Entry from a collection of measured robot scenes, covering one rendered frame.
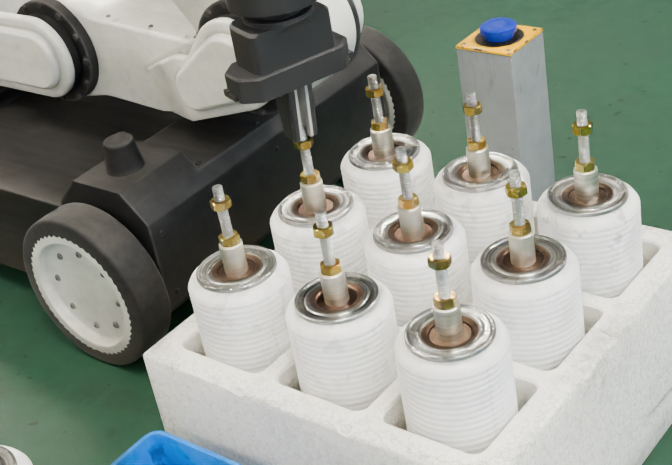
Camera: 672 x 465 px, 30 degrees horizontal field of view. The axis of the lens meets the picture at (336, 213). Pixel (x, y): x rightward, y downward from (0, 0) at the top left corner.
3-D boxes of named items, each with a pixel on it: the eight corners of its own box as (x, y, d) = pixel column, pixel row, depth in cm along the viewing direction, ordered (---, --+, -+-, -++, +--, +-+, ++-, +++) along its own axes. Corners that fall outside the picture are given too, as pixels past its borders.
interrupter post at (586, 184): (580, 207, 116) (578, 177, 115) (570, 196, 118) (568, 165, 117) (604, 201, 117) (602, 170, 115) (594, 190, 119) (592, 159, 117)
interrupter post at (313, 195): (333, 209, 124) (327, 180, 122) (313, 218, 123) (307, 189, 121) (319, 201, 125) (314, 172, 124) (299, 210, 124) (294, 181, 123)
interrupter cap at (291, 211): (369, 207, 123) (368, 201, 122) (305, 239, 120) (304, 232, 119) (326, 182, 128) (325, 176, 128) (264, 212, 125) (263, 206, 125)
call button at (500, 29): (474, 46, 137) (472, 28, 136) (493, 31, 139) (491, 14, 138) (506, 50, 134) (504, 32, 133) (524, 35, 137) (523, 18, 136)
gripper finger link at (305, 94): (314, 139, 119) (303, 80, 116) (297, 129, 121) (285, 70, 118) (328, 132, 120) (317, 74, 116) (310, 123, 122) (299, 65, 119)
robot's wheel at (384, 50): (306, 149, 191) (282, 28, 181) (325, 134, 194) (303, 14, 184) (414, 173, 179) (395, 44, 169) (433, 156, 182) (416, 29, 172)
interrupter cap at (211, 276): (181, 277, 117) (180, 271, 117) (245, 241, 121) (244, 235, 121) (228, 305, 112) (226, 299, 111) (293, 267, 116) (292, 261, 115)
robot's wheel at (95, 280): (47, 342, 157) (0, 206, 147) (76, 321, 160) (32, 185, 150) (160, 387, 145) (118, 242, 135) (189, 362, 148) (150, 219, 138)
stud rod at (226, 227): (226, 256, 116) (209, 186, 112) (236, 252, 116) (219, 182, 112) (230, 261, 115) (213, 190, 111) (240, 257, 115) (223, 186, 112)
